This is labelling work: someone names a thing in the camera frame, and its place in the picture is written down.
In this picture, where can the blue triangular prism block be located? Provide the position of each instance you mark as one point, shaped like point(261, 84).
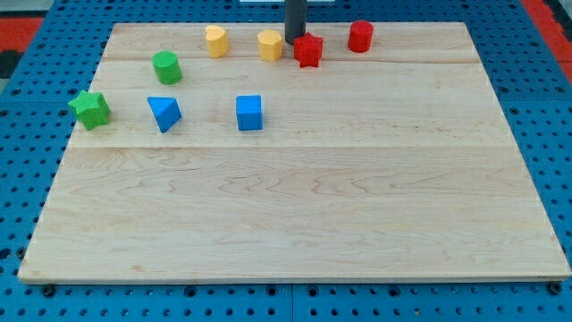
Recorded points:
point(166, 112)

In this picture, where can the blue cube block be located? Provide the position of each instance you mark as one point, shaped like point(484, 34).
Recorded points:
point(249, 112)

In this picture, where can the green star block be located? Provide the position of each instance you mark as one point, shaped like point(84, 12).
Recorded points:
point(90, 109)

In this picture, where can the red star block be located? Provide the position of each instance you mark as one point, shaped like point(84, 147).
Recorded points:
point(308, 50)

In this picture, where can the red cylinder block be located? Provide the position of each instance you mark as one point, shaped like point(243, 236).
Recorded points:
point(360, 36)

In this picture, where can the yellow heart block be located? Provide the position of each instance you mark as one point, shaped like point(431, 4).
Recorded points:
point(217, 41)

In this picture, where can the light wooden board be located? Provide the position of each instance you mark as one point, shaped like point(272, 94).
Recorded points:
point(393, 166)

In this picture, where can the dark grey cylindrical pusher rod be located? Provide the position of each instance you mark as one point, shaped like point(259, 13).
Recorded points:
point(295, 19)

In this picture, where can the green cylinder block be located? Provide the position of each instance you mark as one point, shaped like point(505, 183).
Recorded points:
point(166, 67)

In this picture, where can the yellow hexagon block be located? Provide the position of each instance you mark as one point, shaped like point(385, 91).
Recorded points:
point(269, 45)

